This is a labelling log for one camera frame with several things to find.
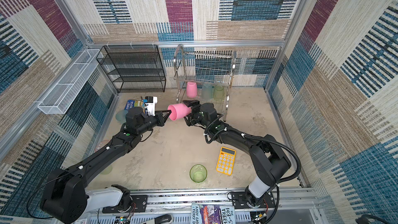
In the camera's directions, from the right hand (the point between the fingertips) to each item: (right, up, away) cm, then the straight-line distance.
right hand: (180, 108), depth 80 cm
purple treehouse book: (+15, -46, -11) cm, 50 cm away
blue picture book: (-37, +3, +28) cm, 47 cm away
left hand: (-4, -1, -1) cm, 5 cm away
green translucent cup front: (+9, -34, +2) cm, 35 cm away
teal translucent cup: (+15, +10, +24) cm, 30 cm away
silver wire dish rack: (+13, +22, +35) cm, 44 cm away
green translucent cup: (+22, +10, +26) cm, 36 cm away
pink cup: (+4, +12, +24) cm, 27 cm away
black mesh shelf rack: (-37, +27, +31) cm, 55 cm away
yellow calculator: (+24, -29, +5) cm, 38 cm away
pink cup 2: (-1, -1, -4) cm, 4 cm away
